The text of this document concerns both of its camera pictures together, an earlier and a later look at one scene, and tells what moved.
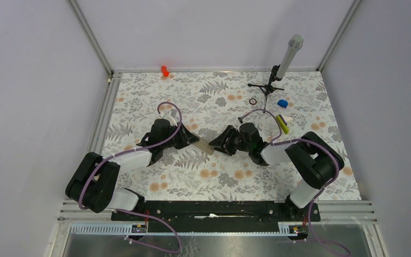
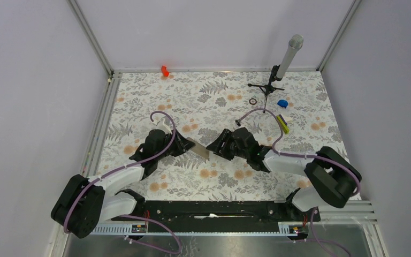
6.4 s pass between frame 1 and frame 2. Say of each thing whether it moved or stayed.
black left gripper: moved
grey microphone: stayed
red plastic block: stayed
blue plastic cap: stayed
